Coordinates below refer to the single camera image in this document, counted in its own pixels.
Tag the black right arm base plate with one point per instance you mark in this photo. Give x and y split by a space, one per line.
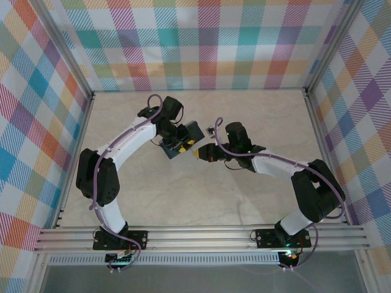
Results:
265 238

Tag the long aluminium mounting rail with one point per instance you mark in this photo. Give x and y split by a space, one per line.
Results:
198 238

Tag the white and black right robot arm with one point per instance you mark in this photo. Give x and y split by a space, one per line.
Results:
275 165

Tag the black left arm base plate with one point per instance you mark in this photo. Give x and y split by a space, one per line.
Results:
137 241

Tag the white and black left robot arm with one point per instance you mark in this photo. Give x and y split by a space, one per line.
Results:
134 137

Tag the small lit circuit board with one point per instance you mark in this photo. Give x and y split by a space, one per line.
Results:
288 255

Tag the dark blue box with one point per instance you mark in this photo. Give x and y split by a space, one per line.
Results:
197 131

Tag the aluminium side rail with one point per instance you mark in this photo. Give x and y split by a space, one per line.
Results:
83 125
316 122

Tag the aluminium frame leg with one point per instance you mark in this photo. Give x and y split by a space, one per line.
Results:
36 274
366 274

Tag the aluminium frame post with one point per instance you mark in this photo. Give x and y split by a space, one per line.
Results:
63 45
333 45

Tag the green circuit board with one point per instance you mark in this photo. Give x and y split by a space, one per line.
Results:
119 260

